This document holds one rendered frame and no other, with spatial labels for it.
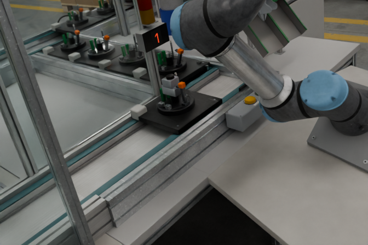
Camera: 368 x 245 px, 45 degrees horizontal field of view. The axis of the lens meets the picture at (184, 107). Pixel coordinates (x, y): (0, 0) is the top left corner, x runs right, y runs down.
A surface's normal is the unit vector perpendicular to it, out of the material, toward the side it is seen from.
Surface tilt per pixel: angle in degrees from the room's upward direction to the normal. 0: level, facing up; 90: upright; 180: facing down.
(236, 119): 90
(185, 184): 0
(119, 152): 0
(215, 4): 50
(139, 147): 0
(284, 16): 45
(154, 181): 90
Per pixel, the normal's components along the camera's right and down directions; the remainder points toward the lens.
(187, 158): 0.74, 0.22
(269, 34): 0.32, -0.40
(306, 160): -0.16, -0.87
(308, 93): -0.59, -0.34
